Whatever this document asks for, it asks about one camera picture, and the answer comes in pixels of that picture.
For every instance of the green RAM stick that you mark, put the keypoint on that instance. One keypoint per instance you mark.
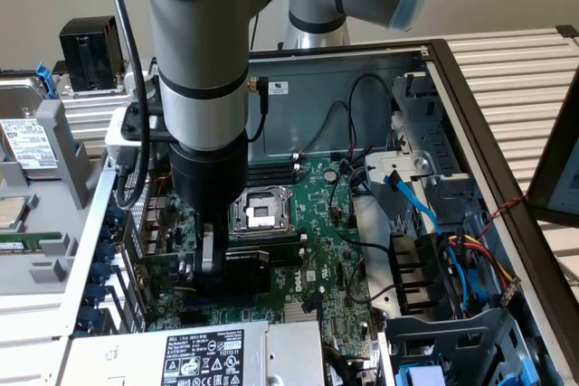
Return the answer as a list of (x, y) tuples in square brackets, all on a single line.
[(27, 241)]

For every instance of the black CPU cooler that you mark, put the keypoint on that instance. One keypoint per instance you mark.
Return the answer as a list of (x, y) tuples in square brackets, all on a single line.
[(88, 56)]

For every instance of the grey metal disk bay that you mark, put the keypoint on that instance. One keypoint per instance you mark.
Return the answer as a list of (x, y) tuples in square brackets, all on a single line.
[(434, 142)]

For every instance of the black table end cap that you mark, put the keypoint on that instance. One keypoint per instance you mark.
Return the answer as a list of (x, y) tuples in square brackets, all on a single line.
[(567, 31)]

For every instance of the short black expansion slot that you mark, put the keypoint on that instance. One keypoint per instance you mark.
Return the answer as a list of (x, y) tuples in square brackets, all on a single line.
[(192, 318)]

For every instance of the blue drive carrier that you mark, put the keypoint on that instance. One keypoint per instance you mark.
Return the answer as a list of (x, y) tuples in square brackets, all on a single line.
[(420, 374)]

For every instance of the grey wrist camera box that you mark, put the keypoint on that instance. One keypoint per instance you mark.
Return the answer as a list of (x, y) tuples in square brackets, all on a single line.
[(124, 133)]

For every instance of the blue card slot latch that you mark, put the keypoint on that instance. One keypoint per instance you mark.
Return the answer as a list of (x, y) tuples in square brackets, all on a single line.
[(106, 252), (106, 233), (95, 294), (115, 218), (100, 274), (88, 316)]

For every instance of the metal CPU socket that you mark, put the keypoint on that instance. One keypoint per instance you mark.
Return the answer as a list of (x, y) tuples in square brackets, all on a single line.
[(267, 212)]

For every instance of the black labelled RAM stick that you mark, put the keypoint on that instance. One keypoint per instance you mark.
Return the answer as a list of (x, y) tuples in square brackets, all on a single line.
[(285, 252)]

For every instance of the green graphics card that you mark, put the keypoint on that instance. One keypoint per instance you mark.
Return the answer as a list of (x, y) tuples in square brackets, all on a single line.
[(246, 273)]

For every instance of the dark framed monitor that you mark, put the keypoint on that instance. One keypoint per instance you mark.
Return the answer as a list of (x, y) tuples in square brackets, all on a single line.
[(552, 169)]

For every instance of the silver coin battery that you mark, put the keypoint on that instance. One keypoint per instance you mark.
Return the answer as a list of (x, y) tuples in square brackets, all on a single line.
[(330, 175)]

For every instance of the silver chipset heatsink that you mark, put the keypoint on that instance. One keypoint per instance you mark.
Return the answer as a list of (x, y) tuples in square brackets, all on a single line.
[(303, 313)]

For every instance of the grey power supply unit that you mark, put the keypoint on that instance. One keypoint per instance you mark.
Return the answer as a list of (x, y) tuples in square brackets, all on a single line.
[(226, 354)]

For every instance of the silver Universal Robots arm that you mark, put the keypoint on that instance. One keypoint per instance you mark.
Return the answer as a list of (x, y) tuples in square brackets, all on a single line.
[(199, 42)]

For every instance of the black plastic fan duct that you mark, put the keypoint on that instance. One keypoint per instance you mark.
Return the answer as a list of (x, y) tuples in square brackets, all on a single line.
[(411, 268)]

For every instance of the blue expansion slot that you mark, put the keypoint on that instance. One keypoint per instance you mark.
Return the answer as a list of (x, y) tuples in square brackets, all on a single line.
[(226, 301)]

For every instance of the silver CPU chip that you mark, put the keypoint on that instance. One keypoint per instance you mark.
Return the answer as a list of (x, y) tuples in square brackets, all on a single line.
[(9, 213)]

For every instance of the RAM slot white clips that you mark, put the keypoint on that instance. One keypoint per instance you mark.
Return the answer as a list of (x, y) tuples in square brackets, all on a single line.
[(276, 165), (276, 176)]

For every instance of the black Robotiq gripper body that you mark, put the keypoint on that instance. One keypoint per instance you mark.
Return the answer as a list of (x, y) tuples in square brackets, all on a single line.
[(208, 178)]

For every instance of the blue grey drive cage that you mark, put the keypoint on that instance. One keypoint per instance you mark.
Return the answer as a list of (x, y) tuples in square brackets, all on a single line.
[(452, 332)]

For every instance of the open grey PC case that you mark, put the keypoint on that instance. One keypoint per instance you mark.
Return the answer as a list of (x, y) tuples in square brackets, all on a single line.
[(316, 110)]

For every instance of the grey parts rack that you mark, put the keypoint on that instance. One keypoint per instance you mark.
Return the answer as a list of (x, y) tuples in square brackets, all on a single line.
[(50, 268)]

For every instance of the green Dell motherboard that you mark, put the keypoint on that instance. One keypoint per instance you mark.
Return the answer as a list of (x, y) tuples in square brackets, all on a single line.
[(316, 223)]

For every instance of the hard disk with blue rails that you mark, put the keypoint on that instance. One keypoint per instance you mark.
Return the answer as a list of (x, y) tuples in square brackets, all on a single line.
[(27, 146)]

